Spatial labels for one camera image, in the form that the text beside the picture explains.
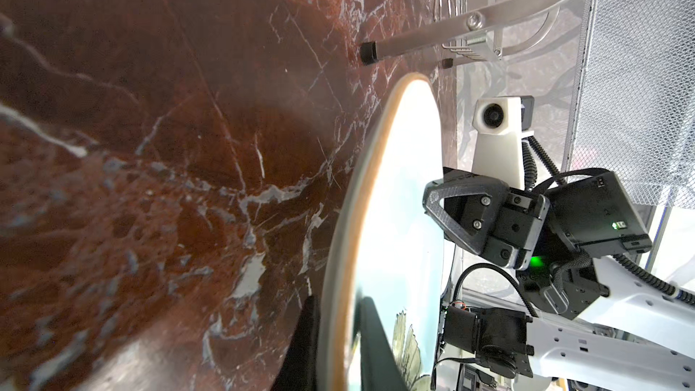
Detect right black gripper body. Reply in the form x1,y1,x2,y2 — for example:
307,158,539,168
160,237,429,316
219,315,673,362
442,167,653,321

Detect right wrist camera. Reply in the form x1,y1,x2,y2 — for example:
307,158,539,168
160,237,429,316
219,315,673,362
472,96,535,189

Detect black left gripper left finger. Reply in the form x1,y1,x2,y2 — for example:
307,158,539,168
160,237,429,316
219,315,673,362
271,295,320,391

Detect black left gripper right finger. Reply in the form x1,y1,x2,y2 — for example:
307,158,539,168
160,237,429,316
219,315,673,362
358,297,407,391

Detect mint green flower plate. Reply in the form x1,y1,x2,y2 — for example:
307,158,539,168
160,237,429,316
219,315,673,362
317,72,445,390

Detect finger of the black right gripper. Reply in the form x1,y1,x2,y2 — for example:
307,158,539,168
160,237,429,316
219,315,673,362
423,176,510,244

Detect steel two-tier dish rack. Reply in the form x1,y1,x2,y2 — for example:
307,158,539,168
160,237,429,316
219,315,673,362
358,0,566,65

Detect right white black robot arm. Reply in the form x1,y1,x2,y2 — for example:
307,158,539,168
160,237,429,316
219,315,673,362
423,168,694,390

